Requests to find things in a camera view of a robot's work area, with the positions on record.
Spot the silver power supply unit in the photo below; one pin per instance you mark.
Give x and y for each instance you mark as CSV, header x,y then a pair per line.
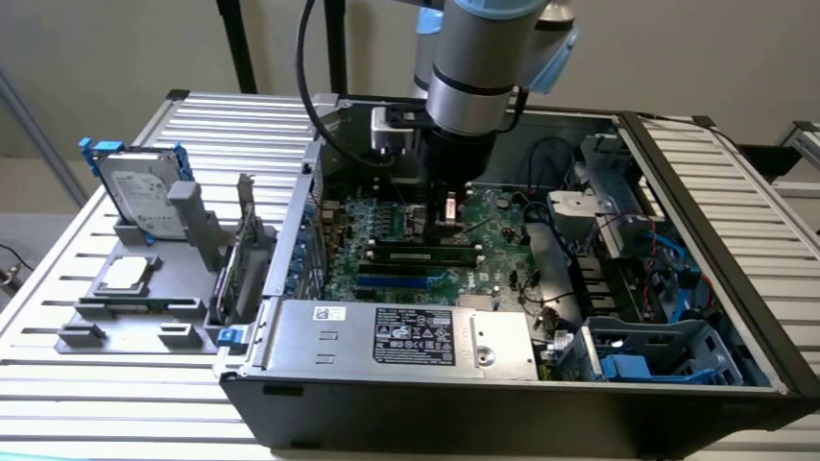
x,y
359,341

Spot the blue case latch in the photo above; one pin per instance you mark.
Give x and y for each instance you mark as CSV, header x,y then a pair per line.
x,y
232,336

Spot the grey parts rack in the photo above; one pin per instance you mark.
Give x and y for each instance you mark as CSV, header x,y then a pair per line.
x,y
138,331

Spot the small silver heatsink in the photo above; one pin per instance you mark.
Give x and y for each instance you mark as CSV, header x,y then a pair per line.
x,y
478,301

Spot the blue plastic disk caddy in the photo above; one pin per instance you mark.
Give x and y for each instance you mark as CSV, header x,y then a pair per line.
x,y
647,346

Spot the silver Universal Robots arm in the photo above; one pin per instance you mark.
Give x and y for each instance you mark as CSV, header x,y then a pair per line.
x,y
474,57

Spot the grey metal stand leg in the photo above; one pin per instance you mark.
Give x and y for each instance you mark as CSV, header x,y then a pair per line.
x,y
38,130

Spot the metal disk bay cage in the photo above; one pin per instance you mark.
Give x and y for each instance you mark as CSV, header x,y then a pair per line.
x,y
608,185

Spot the black frame post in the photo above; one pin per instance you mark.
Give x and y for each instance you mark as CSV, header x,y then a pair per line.
x,y
336,43
239,43

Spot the black box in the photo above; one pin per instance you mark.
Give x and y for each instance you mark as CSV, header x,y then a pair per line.
x,y
768,162

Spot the green motherboard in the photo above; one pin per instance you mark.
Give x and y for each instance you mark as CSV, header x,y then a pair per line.
x,y
494,249

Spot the aluminium profile rail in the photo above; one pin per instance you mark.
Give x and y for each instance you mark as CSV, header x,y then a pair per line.
x,y
800,137

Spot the blue expansion slot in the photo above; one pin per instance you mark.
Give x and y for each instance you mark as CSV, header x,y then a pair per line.
x,y
398,282

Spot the green graphics card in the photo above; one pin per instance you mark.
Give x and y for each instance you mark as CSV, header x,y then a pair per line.
x,y
239,269

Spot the black RAM stick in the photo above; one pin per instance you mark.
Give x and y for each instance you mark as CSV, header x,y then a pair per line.
x,y
423,254

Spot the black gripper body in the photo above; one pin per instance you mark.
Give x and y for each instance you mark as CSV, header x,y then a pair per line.
x,y
458,156

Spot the hard disk with blue rails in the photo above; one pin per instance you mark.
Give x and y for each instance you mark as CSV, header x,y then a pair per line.
x,y
144,197

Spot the silver CPU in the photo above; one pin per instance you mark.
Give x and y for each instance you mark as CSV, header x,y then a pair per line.
x,y
127,274

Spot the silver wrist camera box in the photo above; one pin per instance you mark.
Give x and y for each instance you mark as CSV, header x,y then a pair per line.
x,y
391,127

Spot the black PC case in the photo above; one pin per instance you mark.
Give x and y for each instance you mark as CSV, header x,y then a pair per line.
x,y
512,413

